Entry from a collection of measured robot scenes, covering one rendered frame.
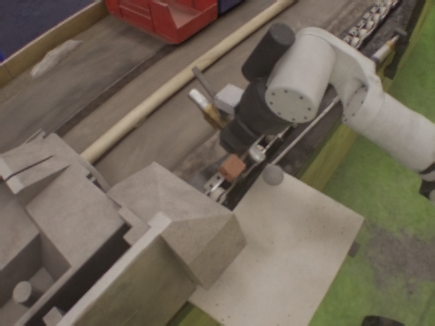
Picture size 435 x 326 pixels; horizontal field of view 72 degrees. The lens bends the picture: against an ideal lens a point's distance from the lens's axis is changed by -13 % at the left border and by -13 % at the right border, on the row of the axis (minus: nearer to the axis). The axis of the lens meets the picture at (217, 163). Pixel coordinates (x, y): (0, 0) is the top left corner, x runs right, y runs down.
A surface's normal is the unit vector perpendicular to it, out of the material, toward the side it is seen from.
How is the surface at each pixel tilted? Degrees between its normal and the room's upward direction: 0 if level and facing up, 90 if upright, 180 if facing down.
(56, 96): 0
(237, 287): 0
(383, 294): 0
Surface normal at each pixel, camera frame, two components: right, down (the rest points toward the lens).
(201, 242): 0.61, 0.10
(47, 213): -0.16, -0.63
